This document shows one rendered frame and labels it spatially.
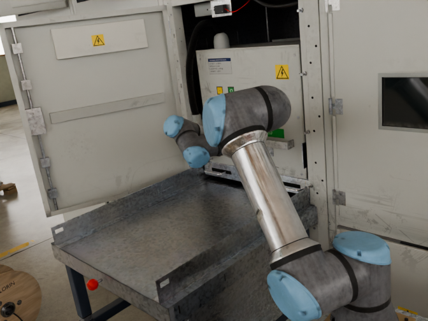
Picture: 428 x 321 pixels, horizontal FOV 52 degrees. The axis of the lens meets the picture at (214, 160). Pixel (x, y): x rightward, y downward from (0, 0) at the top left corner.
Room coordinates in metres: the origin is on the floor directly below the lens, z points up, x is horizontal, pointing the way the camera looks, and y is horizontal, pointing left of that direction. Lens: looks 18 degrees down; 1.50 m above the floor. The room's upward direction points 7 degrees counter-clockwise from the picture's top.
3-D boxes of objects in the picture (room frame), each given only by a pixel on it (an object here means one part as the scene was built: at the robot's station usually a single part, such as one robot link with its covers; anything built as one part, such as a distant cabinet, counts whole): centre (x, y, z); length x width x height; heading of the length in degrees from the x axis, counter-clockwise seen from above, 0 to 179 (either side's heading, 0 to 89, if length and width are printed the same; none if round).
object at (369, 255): (0.84, -0.29, 0.96); 0.13 x 0.12 x 0.14; 111
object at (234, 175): (1.66, -0.16, 0.89); 0.54 x 0.05 x 0.06; 44
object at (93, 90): (1.77, 0.40, 1.21); 0.63 x 0.07 x 0.74; 112
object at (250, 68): (1.65, -0.15, 1.15); 0.48 x 0.01 x 0.48; 44
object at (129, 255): (1.38, 0.13, 0.82); 0.68 x 0.62 x 0.06; 134
